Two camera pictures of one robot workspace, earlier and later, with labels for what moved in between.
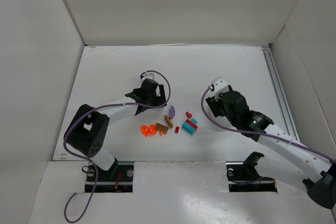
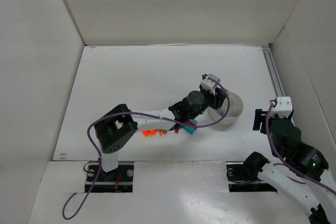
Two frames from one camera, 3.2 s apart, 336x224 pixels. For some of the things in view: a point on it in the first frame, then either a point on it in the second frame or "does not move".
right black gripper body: [212, 105] to [262, 120]
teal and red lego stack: [190, 126] does not move
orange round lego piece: [145, 130] does not move
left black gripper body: [159, 97] to [217, 100]
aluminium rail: [269, 53] does not move
